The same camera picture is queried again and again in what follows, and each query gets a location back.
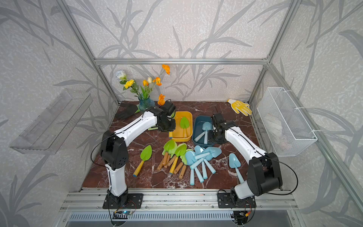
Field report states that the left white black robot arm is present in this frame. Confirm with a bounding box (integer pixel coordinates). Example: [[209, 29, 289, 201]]
[[101, 101, 176, 198]]

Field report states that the aluminium front rail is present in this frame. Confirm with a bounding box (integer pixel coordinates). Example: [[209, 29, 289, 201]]
[[60, 188, 299, 212]]

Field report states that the black garden glove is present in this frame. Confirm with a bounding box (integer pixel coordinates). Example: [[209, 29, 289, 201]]
[[114, 103, 140, 120]]

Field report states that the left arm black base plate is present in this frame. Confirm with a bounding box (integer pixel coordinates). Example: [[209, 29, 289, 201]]
[[103, 191, 144, 210]]

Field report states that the white wire mesh basket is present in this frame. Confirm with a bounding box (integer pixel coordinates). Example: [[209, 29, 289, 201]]
[[257, 87, 318, 157]]

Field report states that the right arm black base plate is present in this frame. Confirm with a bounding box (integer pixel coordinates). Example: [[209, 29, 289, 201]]
[[217, 189, 256, 209]]

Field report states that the glass vase with flowers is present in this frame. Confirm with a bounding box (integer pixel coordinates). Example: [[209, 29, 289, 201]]
[[115, 64, 171, 112]]

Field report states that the yellow white garden glove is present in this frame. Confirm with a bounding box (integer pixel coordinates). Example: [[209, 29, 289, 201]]
[[227, 99, 252, 116]]

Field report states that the dark teal storage box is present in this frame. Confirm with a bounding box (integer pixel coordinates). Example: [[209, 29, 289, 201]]
[[192, 115, 214, 148]]

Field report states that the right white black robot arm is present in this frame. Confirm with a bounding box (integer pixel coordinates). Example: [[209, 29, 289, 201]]
[[208, 113, 283, 201]]

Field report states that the clear plastic wall shelf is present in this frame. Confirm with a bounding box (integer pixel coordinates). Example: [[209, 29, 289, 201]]
[[9, 89, 93, 155]]

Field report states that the yellow storage box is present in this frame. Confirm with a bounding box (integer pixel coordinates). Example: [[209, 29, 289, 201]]
[[169, 111, 193, 142]]

